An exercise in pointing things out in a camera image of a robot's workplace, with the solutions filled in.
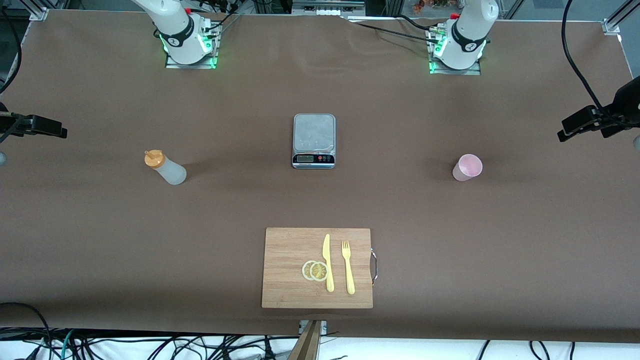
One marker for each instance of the brown table cover mat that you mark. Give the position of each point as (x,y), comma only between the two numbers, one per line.
(150,250)

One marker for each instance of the silver digital kitchen scale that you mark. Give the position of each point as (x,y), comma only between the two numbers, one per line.
(314,132)

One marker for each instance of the small metal bracket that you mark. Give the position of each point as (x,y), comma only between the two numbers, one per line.
(324,327)

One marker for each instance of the yellow plastic knife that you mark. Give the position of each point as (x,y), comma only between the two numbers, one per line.
(330,282)

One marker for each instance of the lemon slice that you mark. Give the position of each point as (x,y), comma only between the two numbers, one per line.
(305,270)
(318,271)

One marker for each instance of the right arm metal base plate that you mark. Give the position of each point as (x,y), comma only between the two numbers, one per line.
(192,65)

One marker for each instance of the yellow plastic fork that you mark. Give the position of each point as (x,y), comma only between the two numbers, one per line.
(349,275)

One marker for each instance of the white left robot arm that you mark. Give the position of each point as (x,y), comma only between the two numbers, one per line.
(465,35)

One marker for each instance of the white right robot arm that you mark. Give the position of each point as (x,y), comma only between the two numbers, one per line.
(175,30)

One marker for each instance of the aluminium frame corner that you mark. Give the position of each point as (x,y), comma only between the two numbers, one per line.
(39,14)
(611,25)

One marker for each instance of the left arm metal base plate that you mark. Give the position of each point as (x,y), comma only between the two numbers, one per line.
(470,72)

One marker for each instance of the squeeze bottle with orange cap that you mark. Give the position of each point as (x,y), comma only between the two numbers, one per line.
(172,172)

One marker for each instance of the white power strip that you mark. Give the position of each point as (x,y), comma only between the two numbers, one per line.
(330,12)

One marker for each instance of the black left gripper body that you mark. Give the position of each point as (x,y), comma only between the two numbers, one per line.
(616,118)

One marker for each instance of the wooden cutting board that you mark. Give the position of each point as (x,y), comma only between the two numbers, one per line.
(290,250)

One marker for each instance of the wooden support beam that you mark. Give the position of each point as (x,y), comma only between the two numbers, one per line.
(307,345)

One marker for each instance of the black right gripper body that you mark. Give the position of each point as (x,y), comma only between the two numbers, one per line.
(15,124)

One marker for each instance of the pink plastic cup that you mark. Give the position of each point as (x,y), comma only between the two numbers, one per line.
(467,167)

